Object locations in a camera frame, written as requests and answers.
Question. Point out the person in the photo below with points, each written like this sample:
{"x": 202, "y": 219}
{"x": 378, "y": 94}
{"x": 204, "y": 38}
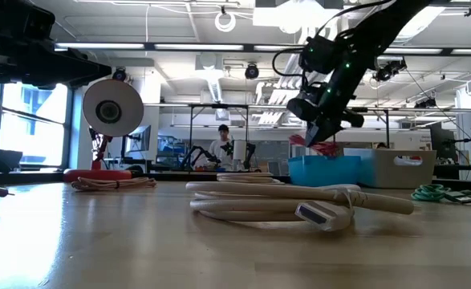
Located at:
{"x": 221, "y": 150}

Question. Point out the blue plastic bin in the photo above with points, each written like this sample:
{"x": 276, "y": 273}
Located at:
{"x": 323, "y": 172}

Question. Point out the black ceiling camera rig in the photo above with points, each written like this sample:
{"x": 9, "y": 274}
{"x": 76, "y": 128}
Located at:
{"x": 389, "y": 69}

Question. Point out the black ceiling spotlight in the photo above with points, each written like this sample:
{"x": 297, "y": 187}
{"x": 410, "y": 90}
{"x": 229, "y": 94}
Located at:
{"x": 119, "y": 74}
{"x": 252, "y": 71}

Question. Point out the black desk device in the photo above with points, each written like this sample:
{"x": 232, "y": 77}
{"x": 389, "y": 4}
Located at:
{"x": 6, "y": 158}

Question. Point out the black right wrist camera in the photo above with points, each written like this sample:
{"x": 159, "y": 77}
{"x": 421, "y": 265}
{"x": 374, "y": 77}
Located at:
{"x": 317, "y": 54}

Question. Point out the grey computer monitor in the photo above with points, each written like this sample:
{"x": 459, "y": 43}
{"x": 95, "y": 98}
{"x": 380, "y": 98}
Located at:
{"x": 139, "y": 138}

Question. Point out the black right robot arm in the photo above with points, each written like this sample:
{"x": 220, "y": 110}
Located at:
{"x": 379, "y": 28}

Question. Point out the black computer monitor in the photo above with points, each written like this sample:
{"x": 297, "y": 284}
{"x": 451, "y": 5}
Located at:
{"x": 439, "y": 140}

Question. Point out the black metal frame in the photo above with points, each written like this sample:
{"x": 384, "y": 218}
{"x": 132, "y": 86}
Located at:
{"x": 219, "y": 106}
{"x": 373, "y": 109}

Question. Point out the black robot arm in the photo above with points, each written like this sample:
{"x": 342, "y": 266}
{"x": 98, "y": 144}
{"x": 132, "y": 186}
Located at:
{"x": 195, "y": 154}
{"x": 251, "y": 152}

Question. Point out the grey plastic basket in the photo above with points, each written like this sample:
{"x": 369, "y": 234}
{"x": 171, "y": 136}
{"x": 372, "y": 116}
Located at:
{"x": 379, "y": 172}

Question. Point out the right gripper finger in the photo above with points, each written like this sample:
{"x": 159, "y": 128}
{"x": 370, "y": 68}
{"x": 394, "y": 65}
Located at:
{"x": 319, "y": 130}

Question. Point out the red desk lamp white shade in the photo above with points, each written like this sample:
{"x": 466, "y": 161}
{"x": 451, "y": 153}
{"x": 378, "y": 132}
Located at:
{"x": 127, "y": 100}

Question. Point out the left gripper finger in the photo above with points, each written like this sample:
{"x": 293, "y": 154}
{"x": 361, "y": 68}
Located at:
{"x": 58, "y": 68}

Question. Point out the small white box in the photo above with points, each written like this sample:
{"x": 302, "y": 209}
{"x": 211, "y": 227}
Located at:
{"x": 239, "y": 150}

